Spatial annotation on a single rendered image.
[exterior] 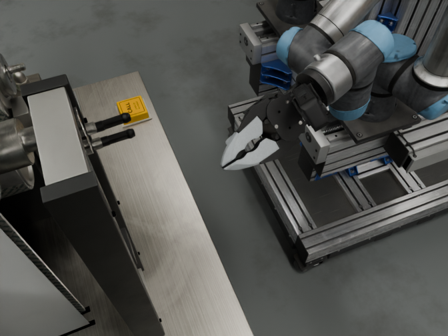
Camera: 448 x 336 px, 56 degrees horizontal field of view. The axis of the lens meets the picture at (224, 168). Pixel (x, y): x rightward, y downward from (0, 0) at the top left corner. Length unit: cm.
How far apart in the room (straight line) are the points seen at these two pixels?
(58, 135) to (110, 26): 264
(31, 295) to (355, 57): 63
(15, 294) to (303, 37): 68
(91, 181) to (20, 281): 32
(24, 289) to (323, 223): 131
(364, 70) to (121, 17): 253
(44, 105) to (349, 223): 148
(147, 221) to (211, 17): 223
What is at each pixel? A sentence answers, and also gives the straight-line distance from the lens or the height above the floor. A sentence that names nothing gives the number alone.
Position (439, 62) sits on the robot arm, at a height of 111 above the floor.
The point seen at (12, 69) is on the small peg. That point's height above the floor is 125.
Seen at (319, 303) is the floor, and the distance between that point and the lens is 189.
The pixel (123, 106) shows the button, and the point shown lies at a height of 92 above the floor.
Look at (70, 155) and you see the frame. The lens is 43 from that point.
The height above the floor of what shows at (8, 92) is 124.
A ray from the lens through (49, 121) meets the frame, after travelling 47.
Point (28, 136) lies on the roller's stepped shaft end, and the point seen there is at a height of 135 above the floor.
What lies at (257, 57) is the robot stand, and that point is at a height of 72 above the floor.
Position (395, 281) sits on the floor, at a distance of 202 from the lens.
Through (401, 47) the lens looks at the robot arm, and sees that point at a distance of 122.
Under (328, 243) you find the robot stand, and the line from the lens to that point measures 174.
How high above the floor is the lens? 176
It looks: 55 degrees down
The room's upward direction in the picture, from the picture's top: straight up
